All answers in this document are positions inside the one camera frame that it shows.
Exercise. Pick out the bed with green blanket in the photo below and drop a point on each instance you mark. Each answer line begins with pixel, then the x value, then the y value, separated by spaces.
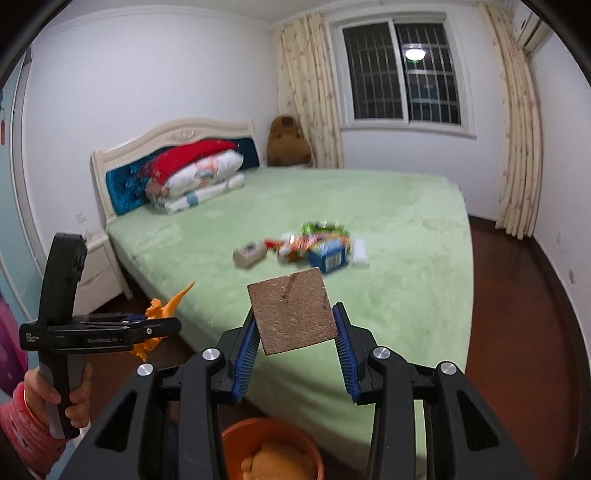
pixel 369 207

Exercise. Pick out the orange toy dinosaur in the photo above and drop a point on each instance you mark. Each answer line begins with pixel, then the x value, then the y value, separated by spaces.
pixel 159 310

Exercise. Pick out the person's left hand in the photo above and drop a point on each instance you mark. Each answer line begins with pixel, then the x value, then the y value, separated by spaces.
pixel 34 392

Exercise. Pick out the brown square fibre board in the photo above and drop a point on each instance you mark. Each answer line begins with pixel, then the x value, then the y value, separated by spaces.
pixel 293 314

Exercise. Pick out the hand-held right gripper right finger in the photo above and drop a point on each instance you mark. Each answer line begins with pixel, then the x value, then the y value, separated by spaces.
pixel 344 353

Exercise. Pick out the folded white printed blanket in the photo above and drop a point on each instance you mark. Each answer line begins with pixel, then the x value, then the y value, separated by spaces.
pixel 198 196

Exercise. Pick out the cream floral curtain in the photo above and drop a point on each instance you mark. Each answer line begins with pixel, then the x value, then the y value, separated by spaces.
pixel 519 138
pixel 309 92

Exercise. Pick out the white wall socket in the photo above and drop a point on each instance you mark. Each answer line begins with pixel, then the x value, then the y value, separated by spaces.
pixel 81 218

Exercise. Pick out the white door frame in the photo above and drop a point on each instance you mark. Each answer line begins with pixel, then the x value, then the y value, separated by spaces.
pixel 21 184

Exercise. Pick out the orange plastic bin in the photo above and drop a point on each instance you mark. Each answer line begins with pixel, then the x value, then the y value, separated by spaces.
pixel 277 429

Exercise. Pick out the blue snack packet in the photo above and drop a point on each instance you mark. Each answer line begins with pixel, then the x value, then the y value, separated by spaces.
pixel 328 259

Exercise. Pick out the brown plush toy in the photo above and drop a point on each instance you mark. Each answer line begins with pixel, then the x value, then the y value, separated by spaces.
pixel 286 143

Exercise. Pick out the cream headboard with blue padding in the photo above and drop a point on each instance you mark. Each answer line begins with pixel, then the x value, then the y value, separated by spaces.
pixel 124 194

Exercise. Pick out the white paper packet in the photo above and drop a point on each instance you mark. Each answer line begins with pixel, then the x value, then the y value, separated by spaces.
pixel 360 254

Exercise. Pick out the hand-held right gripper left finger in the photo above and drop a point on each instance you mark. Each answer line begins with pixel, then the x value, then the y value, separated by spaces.
pixel 244 357

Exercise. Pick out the white air conditioner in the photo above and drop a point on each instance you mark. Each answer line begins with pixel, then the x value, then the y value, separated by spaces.
pixel 531 30

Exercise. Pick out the small cardboard box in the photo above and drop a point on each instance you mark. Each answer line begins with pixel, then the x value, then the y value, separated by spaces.
pixel 249 254

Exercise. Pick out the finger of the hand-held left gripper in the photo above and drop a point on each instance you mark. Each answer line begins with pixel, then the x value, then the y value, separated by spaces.
pixel 159 328
pixel 106 318

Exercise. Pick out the white barred window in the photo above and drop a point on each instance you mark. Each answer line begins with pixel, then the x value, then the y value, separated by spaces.
pixel 401 74

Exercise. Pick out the person's left forearm pink sleeve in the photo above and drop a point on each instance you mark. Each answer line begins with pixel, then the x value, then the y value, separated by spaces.
pixel 23 438

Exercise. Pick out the orange red snack wrapper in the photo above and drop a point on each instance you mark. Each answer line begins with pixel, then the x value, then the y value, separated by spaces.
pixel 295 247

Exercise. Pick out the white nightstand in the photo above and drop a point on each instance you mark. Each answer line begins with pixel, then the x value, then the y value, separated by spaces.
pixel 99 272

